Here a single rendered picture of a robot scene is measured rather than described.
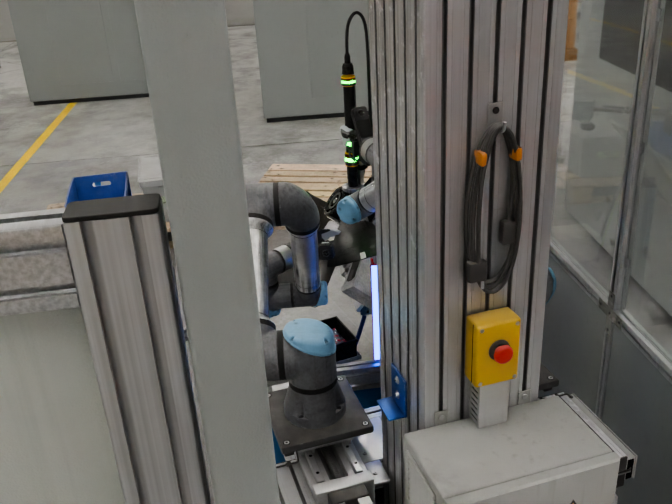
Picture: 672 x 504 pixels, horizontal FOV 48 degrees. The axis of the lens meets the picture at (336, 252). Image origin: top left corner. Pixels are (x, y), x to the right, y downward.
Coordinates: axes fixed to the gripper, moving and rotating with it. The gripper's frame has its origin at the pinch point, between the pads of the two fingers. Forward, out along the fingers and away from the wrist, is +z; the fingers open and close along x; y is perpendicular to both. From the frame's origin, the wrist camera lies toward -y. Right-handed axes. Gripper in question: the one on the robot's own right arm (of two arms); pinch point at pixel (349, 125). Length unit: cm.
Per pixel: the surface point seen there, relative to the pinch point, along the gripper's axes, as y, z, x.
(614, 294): 45, -58, 61
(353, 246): 32.5, -19.3, -6.9
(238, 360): -39, -175, -68
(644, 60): -24, -58, 61
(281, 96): 124, 534, 108
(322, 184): 136, 301, 78
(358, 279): 48, -12, -3
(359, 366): 64, -37, -13
